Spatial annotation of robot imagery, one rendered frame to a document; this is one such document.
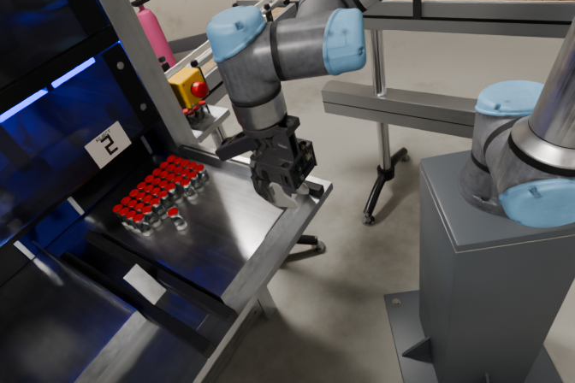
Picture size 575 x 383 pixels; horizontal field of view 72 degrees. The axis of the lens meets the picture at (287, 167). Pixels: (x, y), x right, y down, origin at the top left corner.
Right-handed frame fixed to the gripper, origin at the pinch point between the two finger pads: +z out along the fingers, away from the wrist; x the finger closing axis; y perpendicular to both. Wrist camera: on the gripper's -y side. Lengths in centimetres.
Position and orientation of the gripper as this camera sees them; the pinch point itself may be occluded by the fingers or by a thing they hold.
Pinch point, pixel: (282, 203)
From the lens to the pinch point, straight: 73.0
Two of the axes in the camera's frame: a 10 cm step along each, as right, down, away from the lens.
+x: 5.3, -6.5, 5.4
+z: 2.2, 7.2, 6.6
